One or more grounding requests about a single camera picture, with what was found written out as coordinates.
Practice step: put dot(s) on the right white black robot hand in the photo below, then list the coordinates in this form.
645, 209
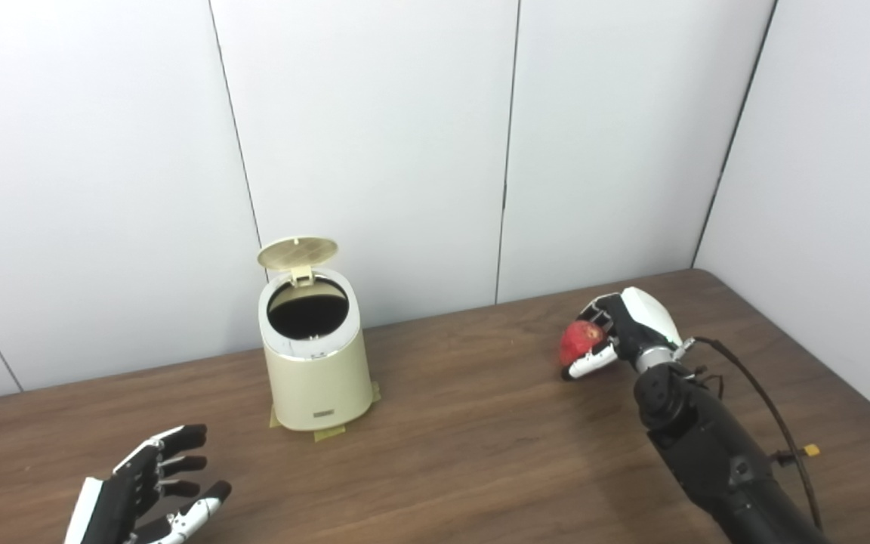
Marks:
643, 321

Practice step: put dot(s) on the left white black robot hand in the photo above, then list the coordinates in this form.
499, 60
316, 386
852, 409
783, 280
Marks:
121, 502

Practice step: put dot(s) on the red apple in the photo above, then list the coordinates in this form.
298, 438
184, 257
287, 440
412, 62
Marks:
578, 341

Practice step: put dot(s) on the cream-colored round bin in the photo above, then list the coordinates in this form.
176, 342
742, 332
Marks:
318, 385

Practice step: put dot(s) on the cream round bin lid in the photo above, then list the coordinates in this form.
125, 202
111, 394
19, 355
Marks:
295, 253

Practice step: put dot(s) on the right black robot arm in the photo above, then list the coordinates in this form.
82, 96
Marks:
707, 453

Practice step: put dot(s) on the yellow tape piece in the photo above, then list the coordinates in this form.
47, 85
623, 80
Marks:
329, 434
274, 418
375, 392

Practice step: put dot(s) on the yellow-tipped black plug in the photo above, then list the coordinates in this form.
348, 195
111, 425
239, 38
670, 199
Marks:
801, 452

